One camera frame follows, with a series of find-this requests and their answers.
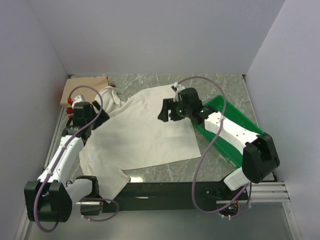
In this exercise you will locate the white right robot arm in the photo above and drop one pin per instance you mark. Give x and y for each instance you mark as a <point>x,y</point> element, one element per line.
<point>259,154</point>

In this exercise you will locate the folded beige t shirt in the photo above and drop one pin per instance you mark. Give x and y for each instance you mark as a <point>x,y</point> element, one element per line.
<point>96,82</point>

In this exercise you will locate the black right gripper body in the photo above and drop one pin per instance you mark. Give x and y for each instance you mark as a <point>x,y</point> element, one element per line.
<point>187,110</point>

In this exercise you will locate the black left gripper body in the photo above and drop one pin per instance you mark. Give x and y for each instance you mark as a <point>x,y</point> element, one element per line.
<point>93,115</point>

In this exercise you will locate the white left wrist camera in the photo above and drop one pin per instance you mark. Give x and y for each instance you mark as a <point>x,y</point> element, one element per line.
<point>76,99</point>

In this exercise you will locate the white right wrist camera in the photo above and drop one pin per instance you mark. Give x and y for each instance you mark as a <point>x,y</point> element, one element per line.
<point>177,88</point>

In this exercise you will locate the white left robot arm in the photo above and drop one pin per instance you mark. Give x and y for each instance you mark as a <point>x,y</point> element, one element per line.
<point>49,199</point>

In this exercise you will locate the green plastic tray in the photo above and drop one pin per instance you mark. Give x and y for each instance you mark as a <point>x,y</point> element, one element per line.
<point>237,130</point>

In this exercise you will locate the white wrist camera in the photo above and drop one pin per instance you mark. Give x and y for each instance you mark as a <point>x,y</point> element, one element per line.
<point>76,99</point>
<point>177,88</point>

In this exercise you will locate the white t shirt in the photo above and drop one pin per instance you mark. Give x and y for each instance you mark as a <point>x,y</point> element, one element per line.
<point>134,138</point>

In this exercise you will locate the black base beam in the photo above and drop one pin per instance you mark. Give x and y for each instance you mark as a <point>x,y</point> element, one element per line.
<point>146,196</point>

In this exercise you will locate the folded orange t shirt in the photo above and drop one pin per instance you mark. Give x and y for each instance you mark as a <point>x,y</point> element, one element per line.
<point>70,113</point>

